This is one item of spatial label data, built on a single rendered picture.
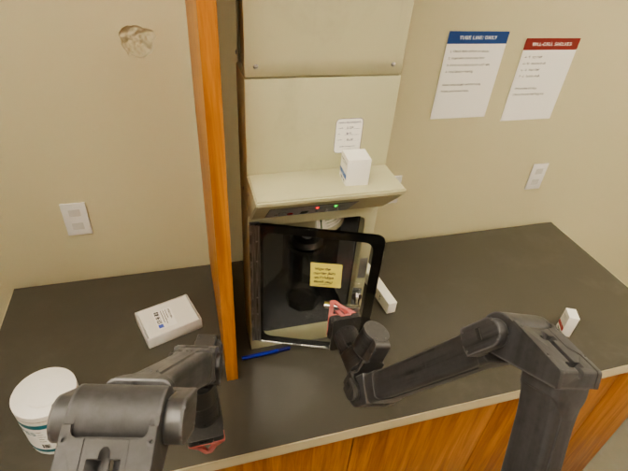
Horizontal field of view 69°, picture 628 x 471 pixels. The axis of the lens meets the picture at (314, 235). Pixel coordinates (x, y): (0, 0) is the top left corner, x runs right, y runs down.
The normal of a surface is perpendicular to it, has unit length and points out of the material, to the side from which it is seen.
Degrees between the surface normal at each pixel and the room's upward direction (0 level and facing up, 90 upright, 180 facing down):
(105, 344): 0
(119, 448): 24
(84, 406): 11
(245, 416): 0
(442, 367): 74
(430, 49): 90
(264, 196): 0
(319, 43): 90
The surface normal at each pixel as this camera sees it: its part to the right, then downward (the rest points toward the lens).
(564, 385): 0.38, 0.17
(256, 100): 0.27, 0.59
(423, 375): -0.90, -0.10
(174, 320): 0.07, -0.80
